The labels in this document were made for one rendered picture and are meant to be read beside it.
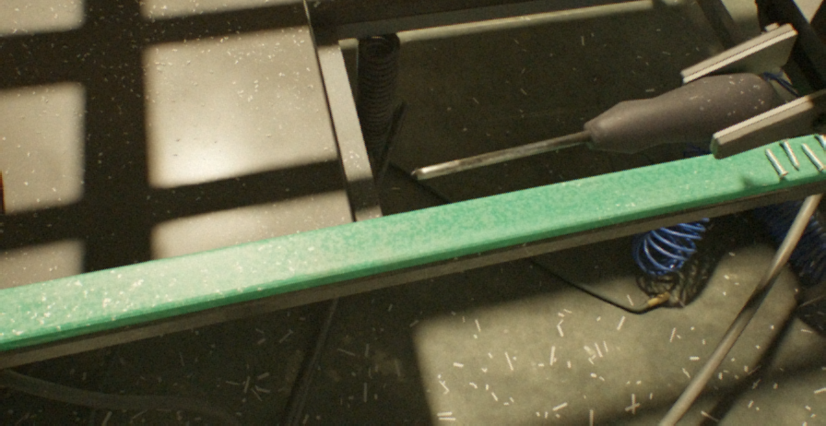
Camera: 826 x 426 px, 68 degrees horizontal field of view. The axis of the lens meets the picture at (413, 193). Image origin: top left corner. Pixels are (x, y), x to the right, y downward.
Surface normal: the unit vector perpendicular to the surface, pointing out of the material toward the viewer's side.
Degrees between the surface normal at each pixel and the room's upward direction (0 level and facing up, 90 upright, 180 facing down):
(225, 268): 0
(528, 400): 0
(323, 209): 0
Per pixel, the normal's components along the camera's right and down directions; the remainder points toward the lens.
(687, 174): 0.09, -0.45
